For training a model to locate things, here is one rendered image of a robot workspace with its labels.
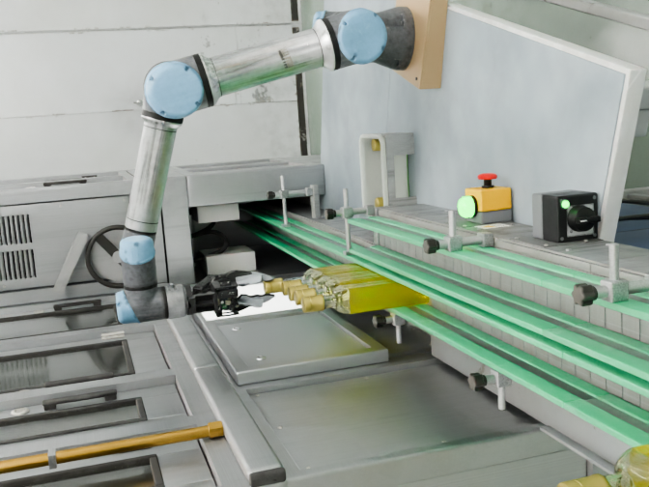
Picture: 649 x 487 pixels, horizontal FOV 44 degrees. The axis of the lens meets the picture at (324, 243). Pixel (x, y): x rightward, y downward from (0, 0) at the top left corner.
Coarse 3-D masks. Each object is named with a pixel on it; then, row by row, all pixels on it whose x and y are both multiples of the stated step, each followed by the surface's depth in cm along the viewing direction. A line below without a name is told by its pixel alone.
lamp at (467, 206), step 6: (462, 198) 164; (468, 198) 164; (474, 198) 164; (462, 204) 164; (468, 204) 163; (474, 204) 163; (462, 210) 164; (468, 210) 163; (474, 210) 163; (468, 216) 164; (474, 216) 165
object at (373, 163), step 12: (360, 144) 222; (384, 144) 208; (360, 156) 222; (372, 156) 223; (384, 156) 207; (360, 168) 223; (372, 168) 223; (384, 168) 207; (372, 180) 224; (384, 180) 208; (372, 192) 224; (384, 192) 208; (372, 204) 225; (384, 204) 209
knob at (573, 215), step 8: (576, 208) 134; (584, 208) 133; (568, 216) 135; (576, 216) 133; (584, 216) 133; (592, 216) 133; (600, 216) 133; (568, 224) 135; (576, 224) 133; (584, 224) 134; (592, 224) 134
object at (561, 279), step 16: (368, 224) 188; (384, 224) 188; (400, 224) 184; (400, 240) 168; (416, 240) 161; (464, 256) 140; (480, 256) 139; (496, 256) 139; (512, 256) 137; (512, 272) 125; (528, 272) 123; (544, 272) 123; (560, 272) 122; (576, 272) 120; (560, 288) 113; (608, 304) 102; (624, 304) 100; (640, 304) 100
